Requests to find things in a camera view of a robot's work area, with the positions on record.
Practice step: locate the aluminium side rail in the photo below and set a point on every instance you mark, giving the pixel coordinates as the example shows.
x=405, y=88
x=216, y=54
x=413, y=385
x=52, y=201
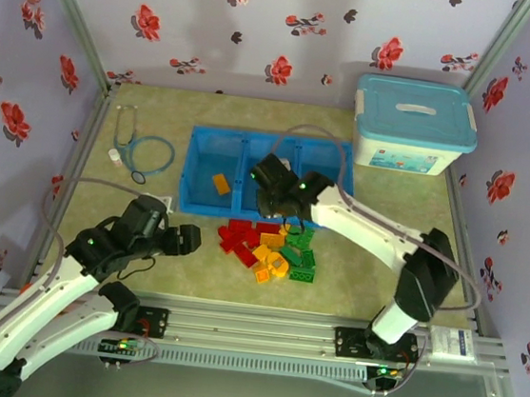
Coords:
x=84, y=149
x=458, y=206

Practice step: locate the small yellow lego brick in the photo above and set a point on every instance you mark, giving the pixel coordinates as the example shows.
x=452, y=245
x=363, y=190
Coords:
x=284, y=232

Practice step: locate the green curved lego brick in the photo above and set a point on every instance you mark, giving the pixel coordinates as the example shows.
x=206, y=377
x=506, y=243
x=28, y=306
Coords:
x=292, y=257

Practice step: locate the small green lego brick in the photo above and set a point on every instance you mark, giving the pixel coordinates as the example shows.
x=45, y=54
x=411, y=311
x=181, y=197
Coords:
x=308, y=236

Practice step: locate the blue three-compartment plastic bin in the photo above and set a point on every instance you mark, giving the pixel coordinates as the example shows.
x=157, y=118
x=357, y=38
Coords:
x=212, y=154

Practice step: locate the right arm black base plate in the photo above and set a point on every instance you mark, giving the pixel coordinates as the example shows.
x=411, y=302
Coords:
x=349, y=342

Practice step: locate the aluminium frame post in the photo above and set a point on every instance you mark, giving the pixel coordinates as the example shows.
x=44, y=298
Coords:
x=502, y=43
x=77, y=19

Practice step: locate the blue tube stethoscope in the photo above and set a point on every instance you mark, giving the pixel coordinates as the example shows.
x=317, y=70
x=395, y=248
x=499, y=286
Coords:
x=138, y=176

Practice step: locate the yellow arch lego brick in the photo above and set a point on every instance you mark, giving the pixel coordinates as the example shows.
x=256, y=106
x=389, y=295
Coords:
x=285, y=269

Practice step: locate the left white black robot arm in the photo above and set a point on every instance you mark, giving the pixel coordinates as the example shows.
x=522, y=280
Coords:
x=43, y=298

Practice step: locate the small red lego brick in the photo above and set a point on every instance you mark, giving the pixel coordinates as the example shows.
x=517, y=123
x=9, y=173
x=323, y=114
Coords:
x=226, y=238

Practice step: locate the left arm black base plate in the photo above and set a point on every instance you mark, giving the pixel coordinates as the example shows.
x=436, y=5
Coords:
x=155, y=322

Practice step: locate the white printed label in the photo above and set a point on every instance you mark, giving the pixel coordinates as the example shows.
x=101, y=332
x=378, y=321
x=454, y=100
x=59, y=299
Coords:
x=452, y=344

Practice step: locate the long aluminium base rail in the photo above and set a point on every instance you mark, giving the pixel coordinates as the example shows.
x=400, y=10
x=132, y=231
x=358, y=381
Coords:
x=250, y=326

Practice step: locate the small white bottle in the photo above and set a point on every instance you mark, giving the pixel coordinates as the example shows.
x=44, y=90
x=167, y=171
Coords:
x=115, y=156

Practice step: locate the white storage box blue lid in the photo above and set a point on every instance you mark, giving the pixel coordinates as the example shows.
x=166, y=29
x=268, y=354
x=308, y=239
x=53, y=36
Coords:
x=412, y=129

